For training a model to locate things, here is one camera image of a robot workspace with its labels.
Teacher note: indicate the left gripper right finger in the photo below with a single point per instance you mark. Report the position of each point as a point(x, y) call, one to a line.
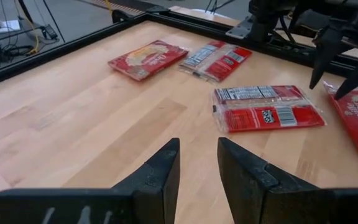
point(259, 193)

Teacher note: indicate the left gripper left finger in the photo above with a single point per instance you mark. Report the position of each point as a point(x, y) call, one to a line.
point(154, 186)

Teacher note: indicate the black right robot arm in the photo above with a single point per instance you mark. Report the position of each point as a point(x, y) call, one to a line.
point(261, 18)

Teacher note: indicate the silver mounting plate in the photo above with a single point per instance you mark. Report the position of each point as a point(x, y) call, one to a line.
point(241, 29)

